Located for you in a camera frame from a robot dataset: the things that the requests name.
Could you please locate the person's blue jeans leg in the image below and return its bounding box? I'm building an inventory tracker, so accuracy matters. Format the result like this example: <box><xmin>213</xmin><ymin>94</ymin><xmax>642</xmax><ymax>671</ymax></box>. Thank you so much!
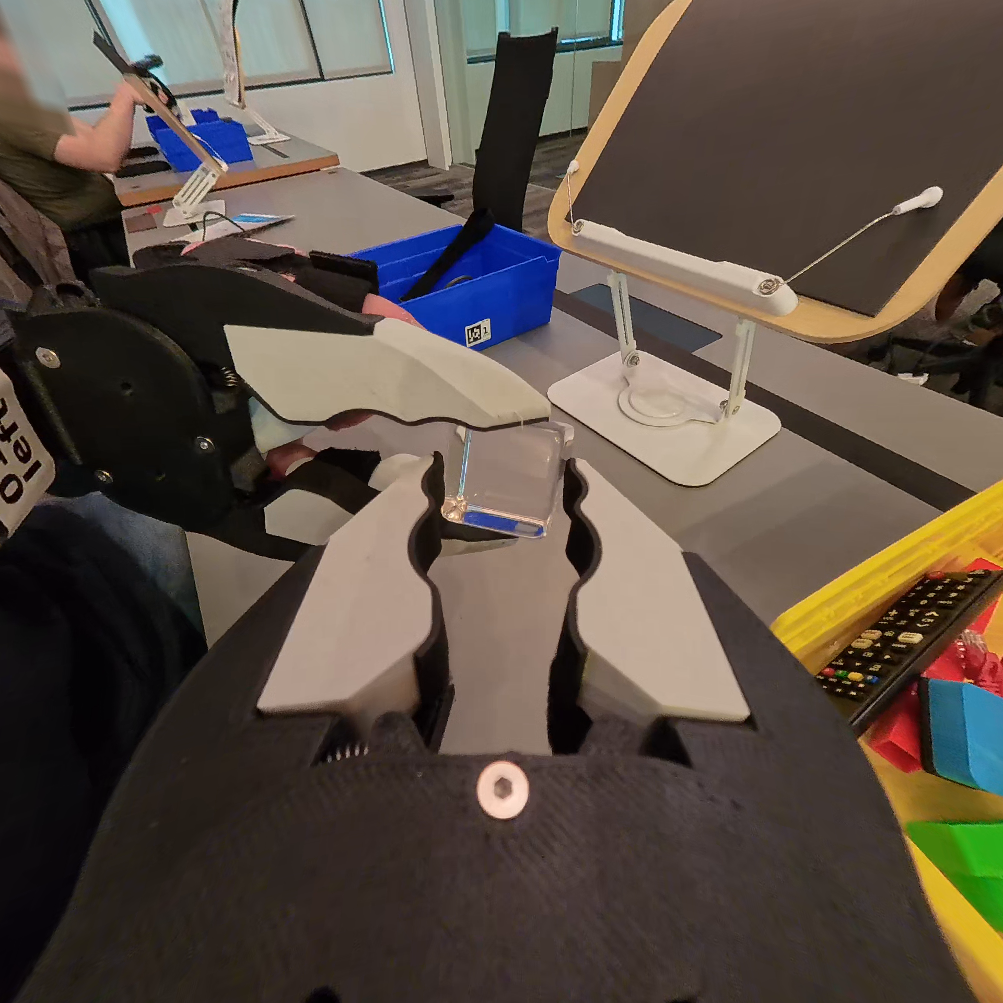
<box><xmin>24</xmin><ymin>492</ymin><xmax>206</xmax><ymax>628</ymax></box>

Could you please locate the white stand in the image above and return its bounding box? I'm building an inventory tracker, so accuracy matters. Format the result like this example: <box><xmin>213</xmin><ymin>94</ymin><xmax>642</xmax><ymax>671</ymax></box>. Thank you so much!
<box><xmin>200</xmin><ymin>0</ymin><xmax>291</xmax><ymax>146</ymax></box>

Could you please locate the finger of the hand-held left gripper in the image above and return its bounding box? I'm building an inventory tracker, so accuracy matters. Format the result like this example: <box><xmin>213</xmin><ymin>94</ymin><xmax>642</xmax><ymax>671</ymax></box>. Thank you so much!
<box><xmin>225</xmin><ymin>317</ymin><xmax>552</xmax><ymax>430</ymax></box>
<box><xmin>263</xmin><ymin>480</ymin><xmax>349</xmax><ymax>547</ymax></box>

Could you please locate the blue foam eraser block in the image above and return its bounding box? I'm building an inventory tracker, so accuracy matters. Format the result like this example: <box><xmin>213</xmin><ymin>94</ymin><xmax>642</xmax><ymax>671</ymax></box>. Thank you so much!
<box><xmin>918</xmin><ymin>678</ymin><xmax>1003</xmax><ymax>792</ymax></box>

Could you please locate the tilted book stand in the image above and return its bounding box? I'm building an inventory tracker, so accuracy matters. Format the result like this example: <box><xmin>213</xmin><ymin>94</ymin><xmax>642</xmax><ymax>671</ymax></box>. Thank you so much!
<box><xmin>92</xmin><ymin>31</ymin><xmax>230</xmax><ymax>216</ymax></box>

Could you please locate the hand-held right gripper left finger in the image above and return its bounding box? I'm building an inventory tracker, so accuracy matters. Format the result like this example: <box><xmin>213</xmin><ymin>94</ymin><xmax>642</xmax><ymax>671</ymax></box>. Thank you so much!
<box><xmin>257</xmin><ymin>453</ymin><xmax>456</xmax><ymax>745</ymax></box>

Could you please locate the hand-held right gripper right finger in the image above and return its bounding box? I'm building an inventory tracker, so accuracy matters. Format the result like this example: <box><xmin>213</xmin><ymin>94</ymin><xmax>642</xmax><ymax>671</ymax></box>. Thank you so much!
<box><xmin>549</xmin><ymin>458</ymin><xmax>752</xmax><ymax>749</ymax></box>

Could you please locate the black board book stand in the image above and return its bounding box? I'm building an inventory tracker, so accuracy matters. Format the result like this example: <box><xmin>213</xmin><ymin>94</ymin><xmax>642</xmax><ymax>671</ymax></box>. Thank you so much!
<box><xmin>546</xmin><ymin>0</ymin><xmax>1003</xmax><ymax>488</ymax></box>

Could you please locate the yellow plastic bin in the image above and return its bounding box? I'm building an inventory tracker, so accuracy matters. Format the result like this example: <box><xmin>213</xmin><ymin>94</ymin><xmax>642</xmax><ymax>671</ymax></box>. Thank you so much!
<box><xmin>770</xmin><ymin>480</ymin><xmax>1003</xmax><ymax>1003</ymax></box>

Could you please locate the red block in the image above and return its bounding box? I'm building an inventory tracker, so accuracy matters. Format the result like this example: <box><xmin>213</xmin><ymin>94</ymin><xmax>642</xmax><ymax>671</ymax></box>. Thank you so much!
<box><xmin>868</xmin><ymin>685</ymin><xmax>926</xmax><ymax>773</ymax></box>

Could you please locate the black remote control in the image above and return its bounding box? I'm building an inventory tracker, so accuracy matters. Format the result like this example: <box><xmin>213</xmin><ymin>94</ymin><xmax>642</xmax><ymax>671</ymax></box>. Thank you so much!
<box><xmin>815</xmin><ymin>569</ymin><xmax>1003</xmax><ymax>702</ymax></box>

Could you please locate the person's left hand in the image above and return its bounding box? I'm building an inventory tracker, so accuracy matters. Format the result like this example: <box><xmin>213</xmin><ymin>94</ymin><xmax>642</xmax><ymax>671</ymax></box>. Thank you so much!
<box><xmin>182</xmin><ymin>237</ymin><xmax>418</xmax><ymax>326</ymax></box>

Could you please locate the clear acrylic cube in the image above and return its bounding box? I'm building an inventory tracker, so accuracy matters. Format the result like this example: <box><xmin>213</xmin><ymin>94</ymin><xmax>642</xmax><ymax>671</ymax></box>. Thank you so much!
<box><xmin>440</xmin><ymin>421</ymin><xmax>575</xmax><ymax>540</ymax></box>

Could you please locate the dark cloth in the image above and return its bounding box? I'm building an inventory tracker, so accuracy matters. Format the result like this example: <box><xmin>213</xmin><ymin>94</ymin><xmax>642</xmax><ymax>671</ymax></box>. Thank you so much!
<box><xmin>0</xmin><ymin>179</ymin><xmax>99</xmax><ymax>310</ymax></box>

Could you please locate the blue and white paper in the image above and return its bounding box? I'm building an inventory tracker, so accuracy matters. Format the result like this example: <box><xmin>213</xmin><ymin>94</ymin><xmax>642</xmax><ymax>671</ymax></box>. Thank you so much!
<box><xmin>160</xmin><ymin>210</ymin><xmax>295</xmax><ymax>236</ymax></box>

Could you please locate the wooden top desk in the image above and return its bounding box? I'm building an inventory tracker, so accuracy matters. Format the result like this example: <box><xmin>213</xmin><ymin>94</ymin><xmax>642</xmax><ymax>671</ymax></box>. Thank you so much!
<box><xmin>113</xmin><ymin>129</ymin><xmax>340</xmax><ymax>206</ymax></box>

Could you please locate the green block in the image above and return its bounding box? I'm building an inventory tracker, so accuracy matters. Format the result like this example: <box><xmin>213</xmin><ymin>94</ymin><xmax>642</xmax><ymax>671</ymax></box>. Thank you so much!
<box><xmin>906</xmin><ymin>819</ymin><xmax>1003</xmax><ymax>934</ymax></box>

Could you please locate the black strap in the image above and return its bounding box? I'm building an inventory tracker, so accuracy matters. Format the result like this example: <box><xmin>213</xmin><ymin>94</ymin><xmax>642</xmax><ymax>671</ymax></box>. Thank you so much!
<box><xmin>401</xmin><ymin>207</ymin><xmax>496</xmax><ymax>302</ymax></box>

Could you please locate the blue plastic bin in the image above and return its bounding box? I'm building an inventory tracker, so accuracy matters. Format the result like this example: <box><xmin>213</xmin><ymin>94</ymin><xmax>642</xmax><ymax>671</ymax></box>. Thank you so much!
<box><xmin>345</xmin><ymin>223</ymin><xmax>562</xmax><ymax>349</ymax></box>
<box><xmin>146</xmin><ymin>108</ymin><xmax>254</xmax><ymax>172</ymax></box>

